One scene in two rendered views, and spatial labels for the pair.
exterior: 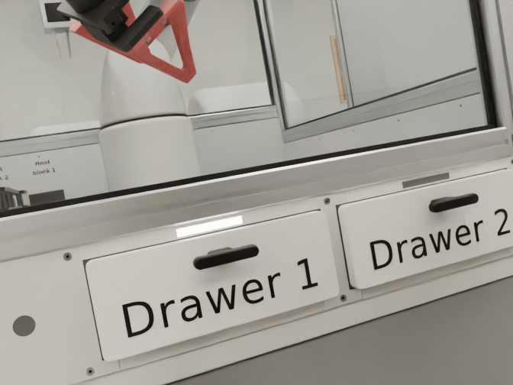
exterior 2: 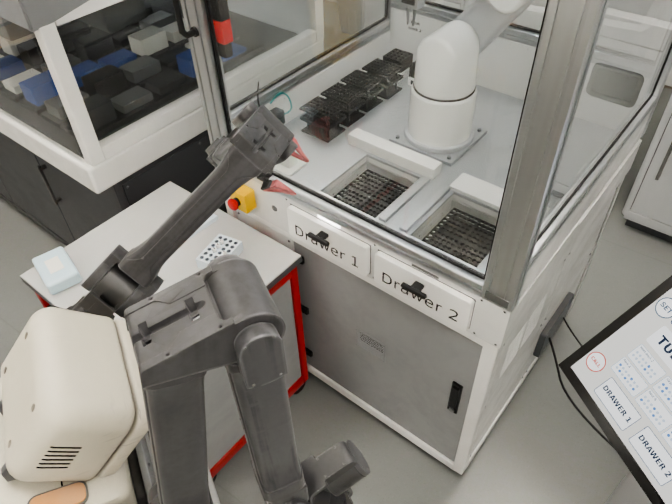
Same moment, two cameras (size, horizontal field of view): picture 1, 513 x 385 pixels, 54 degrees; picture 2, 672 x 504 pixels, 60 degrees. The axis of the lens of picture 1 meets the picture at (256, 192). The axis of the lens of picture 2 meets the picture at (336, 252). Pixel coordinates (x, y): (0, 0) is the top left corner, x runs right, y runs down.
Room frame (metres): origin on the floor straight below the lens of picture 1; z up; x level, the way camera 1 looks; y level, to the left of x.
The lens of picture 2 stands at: (0.01, -0.99, 2.01)
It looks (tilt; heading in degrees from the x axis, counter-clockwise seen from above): 45 degrees down; 60
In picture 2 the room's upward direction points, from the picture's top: 2 degrees counter-clockwise
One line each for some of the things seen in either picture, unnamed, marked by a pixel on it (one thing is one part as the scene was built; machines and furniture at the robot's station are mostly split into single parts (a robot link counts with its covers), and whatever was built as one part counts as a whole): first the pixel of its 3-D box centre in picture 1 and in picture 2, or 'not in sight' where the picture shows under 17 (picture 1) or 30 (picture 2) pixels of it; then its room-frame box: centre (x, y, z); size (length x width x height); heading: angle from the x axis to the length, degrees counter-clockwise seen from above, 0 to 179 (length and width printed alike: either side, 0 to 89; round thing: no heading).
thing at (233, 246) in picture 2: not in sight; (219, 254); (0.33, 0.27, 0.78); 0.12 x 0.08 x 0.04; 32
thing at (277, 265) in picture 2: not in sight; (187, 340); (0.17, 0.34, 0.38); 0.62 x 0.58 x 0.76; 110
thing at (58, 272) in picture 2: not in sight; (56, 269); (-0.11, 0.47, 0.78); 0.15 x 0.10 x 0.04; 96
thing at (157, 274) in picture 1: (221, 279); (327, 239); (0.59, 0.06, 0.87); 0.29 x 0.02 x 0.11; 110
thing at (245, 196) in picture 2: not in sight; (241, 198); (0.46, 0.36, 0.88); 0.07 x 0.05 x 0.07; 110
